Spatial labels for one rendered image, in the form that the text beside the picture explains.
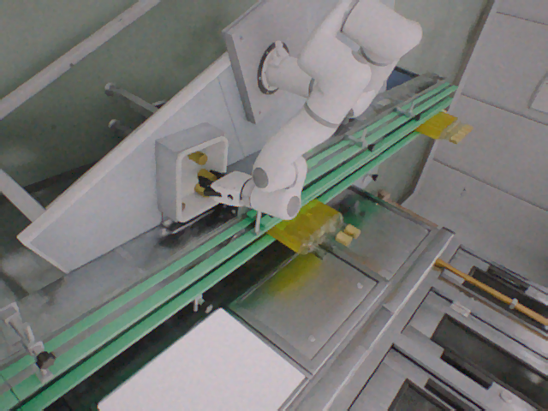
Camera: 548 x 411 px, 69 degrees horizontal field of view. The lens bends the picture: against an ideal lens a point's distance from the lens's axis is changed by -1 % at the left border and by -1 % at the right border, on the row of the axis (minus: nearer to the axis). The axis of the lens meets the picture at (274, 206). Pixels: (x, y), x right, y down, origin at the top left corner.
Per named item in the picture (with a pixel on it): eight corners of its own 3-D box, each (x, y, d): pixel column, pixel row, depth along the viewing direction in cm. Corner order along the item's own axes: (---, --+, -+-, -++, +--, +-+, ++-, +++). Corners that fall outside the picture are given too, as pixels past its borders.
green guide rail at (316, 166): (248, 196, 122) (268, 208, 119) (248, 193, 122) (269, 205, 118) (445, 83, 239) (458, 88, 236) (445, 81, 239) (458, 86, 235)
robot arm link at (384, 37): (365, 21, 92) (389, -32, 78) (413, 56, 90) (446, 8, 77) (330, 58, 88) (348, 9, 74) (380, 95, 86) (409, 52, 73)
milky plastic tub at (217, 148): (157, 211, 113) (178, 226, 110) (155, 140, 100) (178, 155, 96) (204, 187, 125) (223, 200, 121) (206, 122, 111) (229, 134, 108)
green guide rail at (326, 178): (246, 215, 127) (265, 227, 123) (246, 212, 126) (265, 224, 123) (440, 95, 244) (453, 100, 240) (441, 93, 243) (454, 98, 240)
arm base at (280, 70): (253, 56, 109) (301, 72, 103) (280, 28, 113) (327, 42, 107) (265, 98, 123) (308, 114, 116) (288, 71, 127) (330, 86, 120)
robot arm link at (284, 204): (288, 160, 87) (313, 154, 94) (252, 151, 93) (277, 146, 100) (283, 225, 92) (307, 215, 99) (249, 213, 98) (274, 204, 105)
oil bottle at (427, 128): (405, 127, 219) (455, 148, 206) (408, 117, 215) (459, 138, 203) (409, 124, 222) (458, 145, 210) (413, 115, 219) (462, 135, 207)
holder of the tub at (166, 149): (158, 223, 117) (176, 237, 113) (155, 139, 100) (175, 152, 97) (202, 200, 128) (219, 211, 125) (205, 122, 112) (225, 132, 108)
